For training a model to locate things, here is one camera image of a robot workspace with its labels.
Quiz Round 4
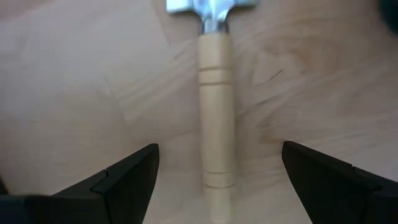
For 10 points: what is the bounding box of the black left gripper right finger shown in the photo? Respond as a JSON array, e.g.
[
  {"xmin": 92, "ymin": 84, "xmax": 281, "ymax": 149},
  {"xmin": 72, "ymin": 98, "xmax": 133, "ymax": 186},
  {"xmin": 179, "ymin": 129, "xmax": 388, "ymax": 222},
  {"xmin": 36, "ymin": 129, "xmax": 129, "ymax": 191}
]
[{"xmin": 282, "ymin": 140, "xmax": 382, "ymax": 224}]

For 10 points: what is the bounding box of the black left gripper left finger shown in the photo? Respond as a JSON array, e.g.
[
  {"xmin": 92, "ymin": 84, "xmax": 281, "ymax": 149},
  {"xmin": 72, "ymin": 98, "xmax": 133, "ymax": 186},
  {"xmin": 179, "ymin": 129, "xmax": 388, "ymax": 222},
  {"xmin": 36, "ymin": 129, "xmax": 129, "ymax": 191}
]
[{"xmin": 51, "ymin": 142, "xmax": 160, "ymax": 224}]

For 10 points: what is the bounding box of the square shovel wooden handle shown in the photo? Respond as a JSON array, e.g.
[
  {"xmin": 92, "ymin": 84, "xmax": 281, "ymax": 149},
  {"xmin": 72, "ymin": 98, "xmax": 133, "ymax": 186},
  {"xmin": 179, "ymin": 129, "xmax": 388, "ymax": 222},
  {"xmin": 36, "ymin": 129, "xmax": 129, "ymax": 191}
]
[{"xmin": 165, "ymin": 0, "xmax": 261, "ymax": 224}]

